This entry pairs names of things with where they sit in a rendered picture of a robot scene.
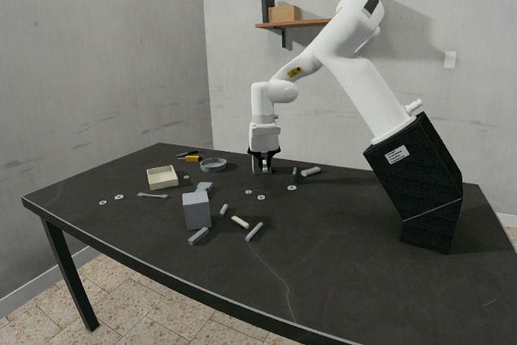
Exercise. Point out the cream rectangular open tray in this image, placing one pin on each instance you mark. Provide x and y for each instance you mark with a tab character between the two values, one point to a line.
162	177

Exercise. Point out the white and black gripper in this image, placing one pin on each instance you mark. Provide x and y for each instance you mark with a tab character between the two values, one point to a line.
263	143

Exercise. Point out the grey round dish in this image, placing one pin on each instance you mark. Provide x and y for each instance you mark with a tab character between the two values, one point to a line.
213	164

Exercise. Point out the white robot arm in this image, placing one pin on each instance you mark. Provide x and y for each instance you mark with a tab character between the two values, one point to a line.
336	48

